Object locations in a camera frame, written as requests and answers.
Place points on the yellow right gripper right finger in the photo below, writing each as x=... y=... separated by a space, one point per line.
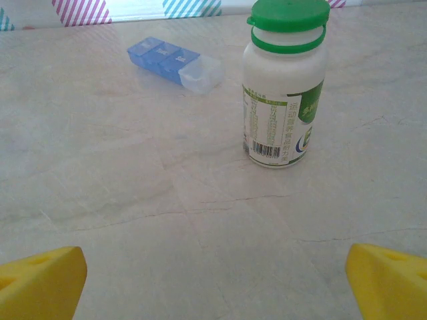
x=390 y=286

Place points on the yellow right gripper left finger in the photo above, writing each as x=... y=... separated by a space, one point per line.
x=40 y=286

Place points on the white bottle with green cap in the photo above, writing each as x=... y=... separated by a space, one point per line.
x=283 y=83

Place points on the blue weekly pill organizer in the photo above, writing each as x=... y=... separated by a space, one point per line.
x=166 y=60

